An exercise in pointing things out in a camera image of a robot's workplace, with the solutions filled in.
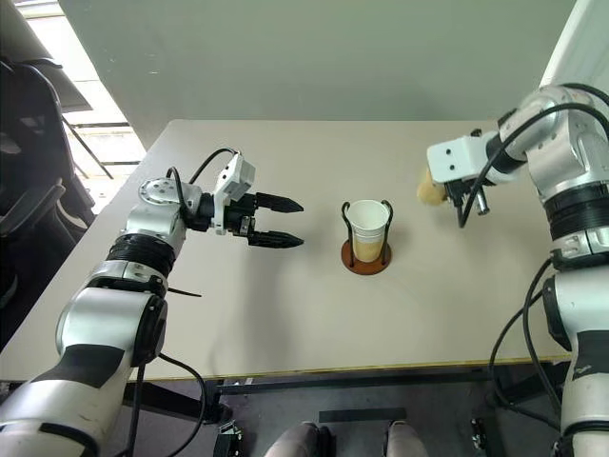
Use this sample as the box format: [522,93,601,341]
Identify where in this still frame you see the black office chair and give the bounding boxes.
[0,56,96,310]

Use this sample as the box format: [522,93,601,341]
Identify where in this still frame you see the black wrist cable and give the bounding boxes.
[456,83,609,229]
[166,148,240,230]

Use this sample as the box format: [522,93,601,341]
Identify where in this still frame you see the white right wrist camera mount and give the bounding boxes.
[425,134,494,185]

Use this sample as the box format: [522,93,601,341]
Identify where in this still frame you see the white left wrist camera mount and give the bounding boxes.
[211,151,259,237]

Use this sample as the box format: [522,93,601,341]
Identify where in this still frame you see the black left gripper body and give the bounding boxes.
[223,191,261,247]

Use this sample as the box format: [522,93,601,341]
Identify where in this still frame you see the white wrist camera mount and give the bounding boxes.
[211,151,259,237]
[425,134,494,185]

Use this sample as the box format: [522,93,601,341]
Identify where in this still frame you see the grey rounded shape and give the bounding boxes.
[383,419,430,457]
[264,422,332,457]

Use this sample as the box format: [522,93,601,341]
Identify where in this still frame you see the brown cup holder stand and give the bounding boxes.
[340,199,395,277]

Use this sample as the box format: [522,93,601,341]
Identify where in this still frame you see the white panel board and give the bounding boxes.
[537,0,609,96]

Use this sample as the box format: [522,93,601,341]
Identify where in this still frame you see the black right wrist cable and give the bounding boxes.
[456,83,609,229]

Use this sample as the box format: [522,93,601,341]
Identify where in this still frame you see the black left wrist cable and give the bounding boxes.
[166,148,240,230]

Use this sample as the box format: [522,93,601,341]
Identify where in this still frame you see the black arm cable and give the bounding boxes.
[127,350,207,457]
[488,259,565,430]

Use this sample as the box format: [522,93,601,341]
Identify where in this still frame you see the black right upper arm cable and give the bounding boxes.
[488,259,565,430]

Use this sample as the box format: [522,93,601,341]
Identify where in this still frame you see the black caster wheel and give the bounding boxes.
[468,416,497,457]
[212,418,245,457]

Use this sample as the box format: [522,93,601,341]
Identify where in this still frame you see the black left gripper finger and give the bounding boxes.
[249,230,306,250]
[254,192,305,214]

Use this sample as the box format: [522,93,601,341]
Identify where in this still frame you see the black left upper arm cable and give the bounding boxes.
[127,350,207,457]

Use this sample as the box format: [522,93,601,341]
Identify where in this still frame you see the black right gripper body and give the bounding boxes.
[455,176,492,215]

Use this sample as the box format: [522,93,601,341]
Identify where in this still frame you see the black table frame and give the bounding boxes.
[122,365,568,426]

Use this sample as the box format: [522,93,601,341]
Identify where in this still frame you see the black metal railing frame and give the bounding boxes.
[69,120,145,180]

